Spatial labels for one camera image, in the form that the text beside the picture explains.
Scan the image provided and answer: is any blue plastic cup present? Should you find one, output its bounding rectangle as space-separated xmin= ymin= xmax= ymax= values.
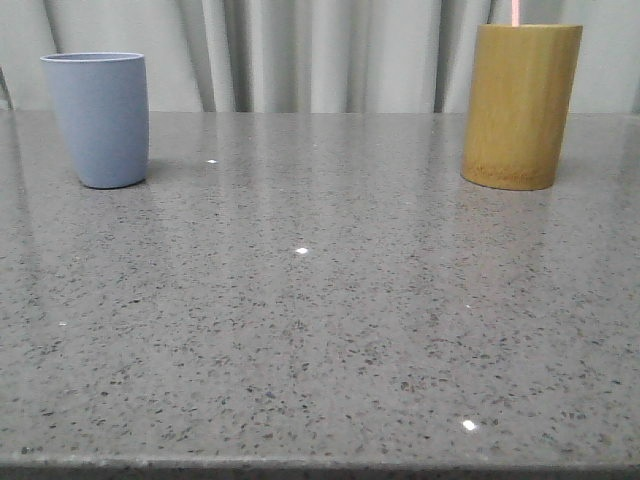
xmin=40 ymin=52 xmax=149 ymax=189

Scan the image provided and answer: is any pink chopstick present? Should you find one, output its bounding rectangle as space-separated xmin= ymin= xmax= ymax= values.
xmin=511 ymin=0 xmax=521 ymax=27

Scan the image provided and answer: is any grey curtain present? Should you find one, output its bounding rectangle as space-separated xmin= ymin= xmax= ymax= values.
xmin=0 ymin=0 xmax=640 ymax=114

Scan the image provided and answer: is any bamboo cylindrical holder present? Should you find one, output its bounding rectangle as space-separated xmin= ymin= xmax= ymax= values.
xmin=461 ymin=24 xmax=583 ymax=191

